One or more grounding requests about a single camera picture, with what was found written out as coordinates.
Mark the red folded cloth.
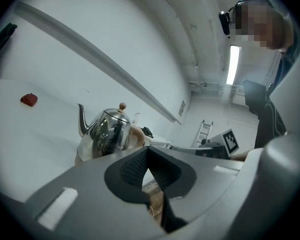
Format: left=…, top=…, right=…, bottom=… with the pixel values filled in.
left=20, top=92, right=39, bottom=108

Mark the grey wall cable duct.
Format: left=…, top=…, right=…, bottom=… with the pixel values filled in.
left=13, top=0, right=184, bottom=125

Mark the small black device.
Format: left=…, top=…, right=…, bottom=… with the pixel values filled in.
left=141, top=126, right=155, bottom=139

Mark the long ceiling light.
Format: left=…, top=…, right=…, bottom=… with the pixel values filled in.
left=225, top=44, right=242, bottom=86

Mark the white side table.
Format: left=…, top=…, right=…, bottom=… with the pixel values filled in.
left=144, top=133, right=173, bottom=149

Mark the person's dark shirt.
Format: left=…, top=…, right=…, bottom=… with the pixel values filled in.
left=242, top=13, right=300, bottom=150

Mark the stainless steel kettle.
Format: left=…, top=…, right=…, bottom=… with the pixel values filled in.
left=74, top=102, right=146, bottom=169

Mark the metal ladder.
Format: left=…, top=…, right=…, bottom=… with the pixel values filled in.
left=191, top=119, right=214, bottom=148

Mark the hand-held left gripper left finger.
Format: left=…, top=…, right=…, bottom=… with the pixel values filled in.
left=26, top=145, right=166, bottom=237

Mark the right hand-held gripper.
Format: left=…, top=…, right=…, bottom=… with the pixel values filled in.
left=169, top=128, right=240, bottom=160

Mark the black head-mounted camera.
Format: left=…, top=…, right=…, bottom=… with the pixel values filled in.
left=218, top=0, right=242, bottom=36

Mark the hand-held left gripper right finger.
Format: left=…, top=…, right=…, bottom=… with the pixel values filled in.
left=146, top=145, right=244, bottom=234

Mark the wall sign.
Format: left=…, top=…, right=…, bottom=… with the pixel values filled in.
left=177, top=99, right=187, bottom=118

